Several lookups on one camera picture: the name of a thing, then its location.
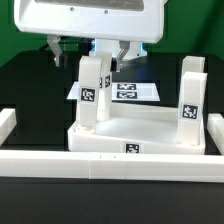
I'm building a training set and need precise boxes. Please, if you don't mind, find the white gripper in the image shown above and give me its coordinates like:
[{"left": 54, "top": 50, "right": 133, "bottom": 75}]
[{"left": 14, "top": 0, "right": 166, "bottom": 72}]

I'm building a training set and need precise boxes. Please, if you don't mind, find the white desk top tray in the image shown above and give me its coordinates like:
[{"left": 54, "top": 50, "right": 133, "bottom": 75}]
[{"left": 68, "top": 103, "right": 205, "bottom": 155}]

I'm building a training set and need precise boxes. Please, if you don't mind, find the white fiducial marker sheet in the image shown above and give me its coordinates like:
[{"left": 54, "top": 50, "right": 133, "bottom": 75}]
[{"left": 66, "top": 81, "right": 162, "bottom": 102}]

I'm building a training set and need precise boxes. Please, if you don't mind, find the white U-shaped fence frame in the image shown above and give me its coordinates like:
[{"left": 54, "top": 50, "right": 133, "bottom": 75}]
[{"left": 0, "top": 108, "right": 224, "bottom": 183}]

